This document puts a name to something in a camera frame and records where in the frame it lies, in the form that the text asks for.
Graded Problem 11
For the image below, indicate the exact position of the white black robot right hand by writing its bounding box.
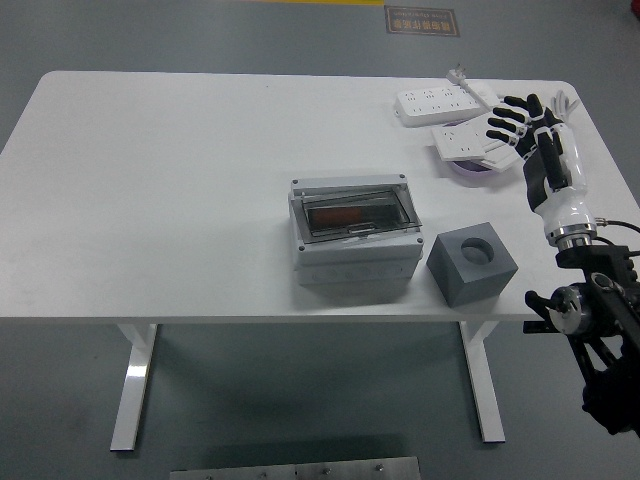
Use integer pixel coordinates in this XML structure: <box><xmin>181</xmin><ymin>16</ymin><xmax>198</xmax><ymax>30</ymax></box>
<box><xmin>486</xmin><ymin>93</ymin><xmax>598</xmax><ymax>242</ymax></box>

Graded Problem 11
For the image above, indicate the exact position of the smoky transparent box lid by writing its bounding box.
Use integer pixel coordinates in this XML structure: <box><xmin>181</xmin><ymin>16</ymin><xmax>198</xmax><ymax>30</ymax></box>
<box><xmin>295</xmin><ymin>188</ymin><xmax>420</xmax><ymax>246</ymax></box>

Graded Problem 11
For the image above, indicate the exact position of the orange cylinder battery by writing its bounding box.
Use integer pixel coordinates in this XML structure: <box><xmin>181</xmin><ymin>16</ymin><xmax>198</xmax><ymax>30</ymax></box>
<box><xmin>307</xmin><ymin>206</ymin><xmax>364</xmax><ymax>226</ymax></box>

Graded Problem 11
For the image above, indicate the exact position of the light grey junction box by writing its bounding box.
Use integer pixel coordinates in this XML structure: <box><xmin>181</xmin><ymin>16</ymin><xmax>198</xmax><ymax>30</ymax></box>
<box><xmin>288</xmin><ymin>173</ymin><xmax>424</xmax><ymax>287</ymax></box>

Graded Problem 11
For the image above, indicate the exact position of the purple round disc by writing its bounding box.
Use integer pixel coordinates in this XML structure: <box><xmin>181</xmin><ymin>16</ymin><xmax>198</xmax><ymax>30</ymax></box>
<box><xmin>449</xmin><ymin>158</ymin><xmax>504</xmax><ymax>179</ymax></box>

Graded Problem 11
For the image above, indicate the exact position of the grey block with round hole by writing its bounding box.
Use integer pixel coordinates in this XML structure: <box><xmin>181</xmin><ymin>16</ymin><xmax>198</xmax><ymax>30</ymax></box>
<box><xmin>426</xmin><ymin>222</ymin><xmax>518</xmax><ymax>307</ymax></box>

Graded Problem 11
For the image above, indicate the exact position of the white multi-socket power strip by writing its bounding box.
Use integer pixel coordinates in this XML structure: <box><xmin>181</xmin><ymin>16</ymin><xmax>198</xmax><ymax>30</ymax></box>
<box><xmin>392</xmin><ymin>84</ymin><xmax>501</xmax><ymax>127</ymax></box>

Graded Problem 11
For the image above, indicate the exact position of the white table leg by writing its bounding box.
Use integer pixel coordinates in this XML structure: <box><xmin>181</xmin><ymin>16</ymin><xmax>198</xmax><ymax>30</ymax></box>
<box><xmin>109</xmin><ymin>323</ymin><xmax>159</xmax><ymax>453</ymax></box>
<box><xmin>459</xmin><ymin>321</ymin><xmax>506</xmax><ymax>444</ymax></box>

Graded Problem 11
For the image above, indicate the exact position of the brown floor sign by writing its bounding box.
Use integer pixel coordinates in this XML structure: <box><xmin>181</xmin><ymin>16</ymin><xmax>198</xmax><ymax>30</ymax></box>
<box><xmin>384</xmin><ymin>4</ymin><xmax>460</xmax><ymax>37</ymax></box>

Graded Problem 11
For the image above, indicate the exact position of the grey metal plate with screws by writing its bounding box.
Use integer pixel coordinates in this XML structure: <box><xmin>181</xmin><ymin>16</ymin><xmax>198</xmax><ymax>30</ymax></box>
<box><xmin>169</xmin><ymin>455</ymin><xmax>421</xmax><ymax>480</ymax></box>

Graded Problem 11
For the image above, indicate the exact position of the white power cord with plug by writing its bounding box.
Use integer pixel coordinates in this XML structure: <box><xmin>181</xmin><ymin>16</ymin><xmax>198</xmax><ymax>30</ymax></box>
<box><xmin>446</xmin><ymin>62</ymin><xmax>582</xmax><ymax>124</ymax></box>

